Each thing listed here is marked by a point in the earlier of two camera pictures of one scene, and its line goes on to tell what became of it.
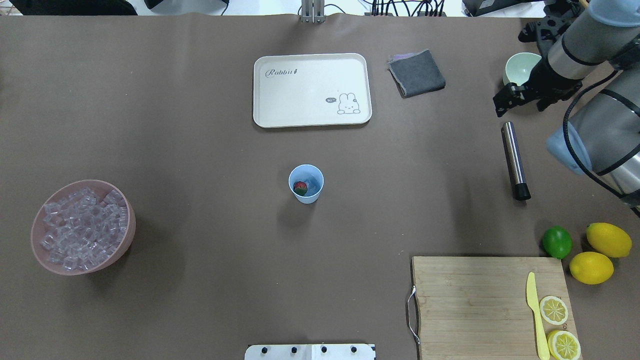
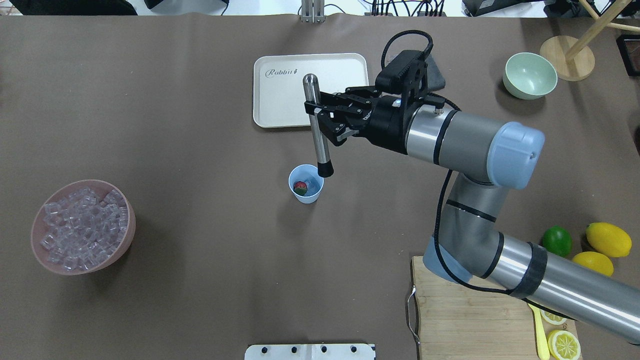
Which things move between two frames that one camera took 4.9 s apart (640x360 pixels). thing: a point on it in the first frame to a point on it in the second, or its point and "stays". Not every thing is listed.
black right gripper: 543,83 to 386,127
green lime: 557,242 stays
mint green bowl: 518,67 stays
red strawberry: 300,188 stays
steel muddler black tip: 523,191 to 312,91
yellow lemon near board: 591,268 stays
